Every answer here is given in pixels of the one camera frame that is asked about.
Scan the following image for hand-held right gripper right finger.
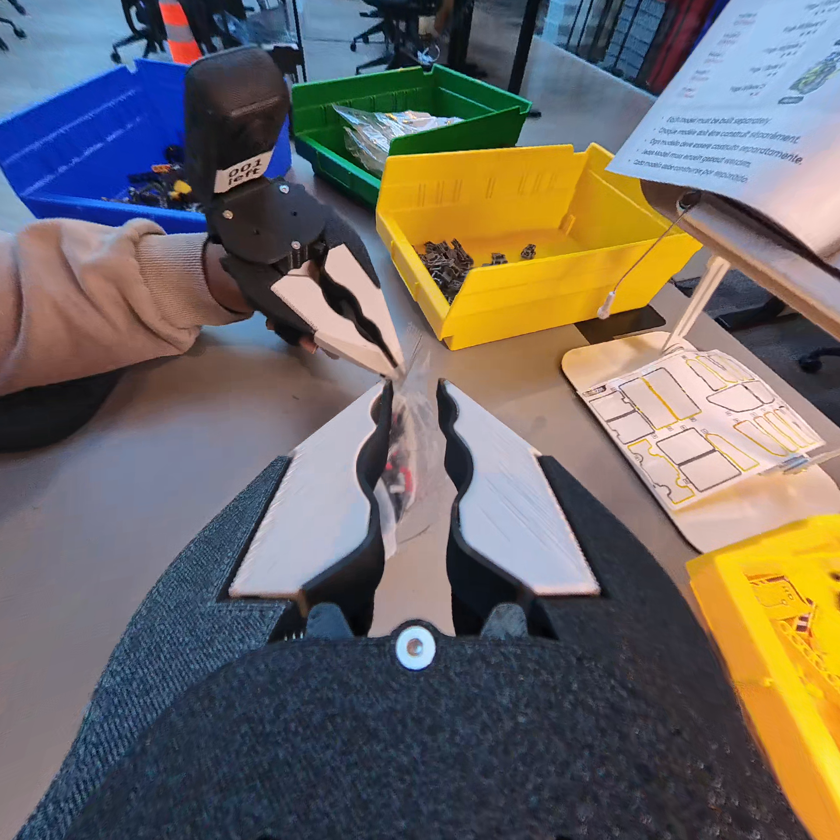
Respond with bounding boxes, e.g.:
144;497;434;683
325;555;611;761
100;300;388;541
435;378;605;636

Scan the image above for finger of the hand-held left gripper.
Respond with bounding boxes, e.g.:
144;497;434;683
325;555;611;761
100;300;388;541
322;241;405;374
273;267;399;379

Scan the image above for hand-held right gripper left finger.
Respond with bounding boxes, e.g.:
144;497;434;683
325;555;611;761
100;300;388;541
227;382;395;636

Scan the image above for clear plastic bag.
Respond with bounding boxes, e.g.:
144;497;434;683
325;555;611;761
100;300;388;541
374;335;460;559

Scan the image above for person's left forearm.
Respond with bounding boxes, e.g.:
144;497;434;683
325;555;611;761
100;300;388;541
0;217;250;395

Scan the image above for person's left hand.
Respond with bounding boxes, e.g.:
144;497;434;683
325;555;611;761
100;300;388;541
201;241;325;359

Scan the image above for pile of grey connector parts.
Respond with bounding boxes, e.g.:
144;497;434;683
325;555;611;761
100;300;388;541
416;237;539;303

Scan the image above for pile of dark parts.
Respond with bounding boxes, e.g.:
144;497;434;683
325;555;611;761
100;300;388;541
105;145;211;211

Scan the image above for clear bag of parts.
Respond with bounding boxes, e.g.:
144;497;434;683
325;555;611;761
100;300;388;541
331;105;463;178

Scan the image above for white sticker sheet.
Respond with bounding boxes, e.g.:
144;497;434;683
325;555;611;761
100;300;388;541
584;348;828;510

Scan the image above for blue bin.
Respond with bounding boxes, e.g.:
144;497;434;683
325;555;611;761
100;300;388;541
0;59;292;235

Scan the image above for green bin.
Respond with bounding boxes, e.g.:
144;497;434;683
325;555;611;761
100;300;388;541
289;63;535;211

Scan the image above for yellow bin with grey parts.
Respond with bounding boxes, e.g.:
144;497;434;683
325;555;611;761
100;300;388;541
377;142;706;351

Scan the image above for orange traffic cone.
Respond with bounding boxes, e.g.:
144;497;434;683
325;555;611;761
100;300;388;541
155;0;207;67

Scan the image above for black office chair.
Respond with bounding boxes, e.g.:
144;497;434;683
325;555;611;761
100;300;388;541
112;0;165;60
348;0;447;67

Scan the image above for white stand pole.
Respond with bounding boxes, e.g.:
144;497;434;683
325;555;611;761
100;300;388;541
661;254;733;358

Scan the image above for pile of yellow parts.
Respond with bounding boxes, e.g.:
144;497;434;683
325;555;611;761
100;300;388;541
746;562;840;670

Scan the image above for yellow divided bin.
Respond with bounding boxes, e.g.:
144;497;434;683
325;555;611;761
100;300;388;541
686;515;840;840

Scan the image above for instruction booklet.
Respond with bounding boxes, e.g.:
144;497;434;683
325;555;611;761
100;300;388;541
607;0;840;263

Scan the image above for black wire cart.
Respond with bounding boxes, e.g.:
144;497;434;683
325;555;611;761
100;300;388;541
210;0;309;80

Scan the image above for white cord with plug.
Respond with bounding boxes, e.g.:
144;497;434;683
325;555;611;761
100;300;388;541
598;195;700;320

